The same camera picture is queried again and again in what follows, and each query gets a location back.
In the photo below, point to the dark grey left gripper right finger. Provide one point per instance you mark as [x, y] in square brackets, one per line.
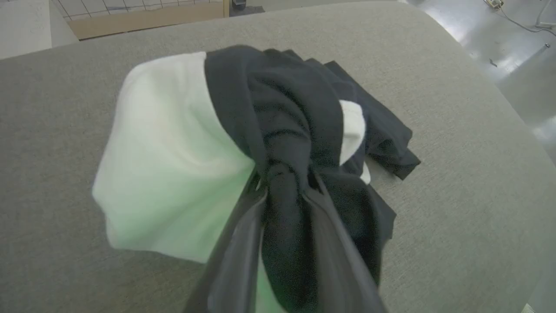
[339, 269]

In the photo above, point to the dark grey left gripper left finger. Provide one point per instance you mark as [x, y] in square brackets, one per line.
[234, 269]

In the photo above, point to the black and white shirt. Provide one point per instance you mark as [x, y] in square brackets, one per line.
[173, 152]

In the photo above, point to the grey screen support foot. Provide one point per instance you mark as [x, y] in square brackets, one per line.
[239, 3]

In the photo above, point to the lemon print grid screen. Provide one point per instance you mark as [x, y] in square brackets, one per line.
[143, 19]

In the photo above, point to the beige power strip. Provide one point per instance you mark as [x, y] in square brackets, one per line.
[494, 3]

